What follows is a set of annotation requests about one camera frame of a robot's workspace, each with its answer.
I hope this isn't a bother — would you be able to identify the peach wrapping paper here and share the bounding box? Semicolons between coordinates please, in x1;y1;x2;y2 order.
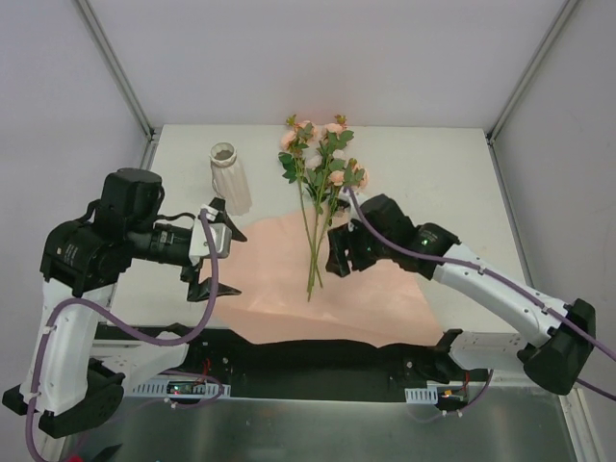
208;212;443;347

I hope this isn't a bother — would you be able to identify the pale pink rose stem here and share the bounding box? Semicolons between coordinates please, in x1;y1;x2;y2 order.
304;148;347;300

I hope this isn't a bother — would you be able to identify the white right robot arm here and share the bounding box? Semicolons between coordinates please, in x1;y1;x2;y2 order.
326;189;598;396

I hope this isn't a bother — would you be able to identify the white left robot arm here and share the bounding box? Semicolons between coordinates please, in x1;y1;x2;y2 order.
2;167;244;439

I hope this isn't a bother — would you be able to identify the white ribbed ceramic vase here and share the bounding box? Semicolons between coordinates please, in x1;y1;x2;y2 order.
210;142;252;216

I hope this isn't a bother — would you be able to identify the small peach rose stem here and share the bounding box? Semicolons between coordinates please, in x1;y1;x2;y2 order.
315;158;368;227

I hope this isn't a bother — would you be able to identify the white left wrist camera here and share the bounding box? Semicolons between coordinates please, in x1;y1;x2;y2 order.
189;204;232;265

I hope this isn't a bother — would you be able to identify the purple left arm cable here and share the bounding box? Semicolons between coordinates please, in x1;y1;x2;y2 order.
24;211;227;462

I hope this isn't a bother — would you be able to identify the left white cable duct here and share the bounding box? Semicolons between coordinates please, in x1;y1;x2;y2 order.
125;378;231;399

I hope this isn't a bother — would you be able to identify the white cable duct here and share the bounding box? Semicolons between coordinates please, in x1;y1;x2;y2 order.
404;386;439;405
125;378;231;399

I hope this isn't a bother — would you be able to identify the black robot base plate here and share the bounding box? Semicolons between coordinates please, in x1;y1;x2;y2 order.
90;324;500;400

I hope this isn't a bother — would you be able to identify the left aluminium frame post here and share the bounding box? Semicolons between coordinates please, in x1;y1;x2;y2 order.
72;0;156;141

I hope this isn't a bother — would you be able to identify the aluminium frame post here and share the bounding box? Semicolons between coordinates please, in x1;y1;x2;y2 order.
72;0;156;141
486;0;583;146

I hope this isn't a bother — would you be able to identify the right white cable duct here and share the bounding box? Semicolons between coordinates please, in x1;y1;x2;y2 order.
404;386;439;405

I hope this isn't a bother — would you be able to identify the right aluminium frame post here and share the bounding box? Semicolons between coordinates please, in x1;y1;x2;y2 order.
486;0;583;146

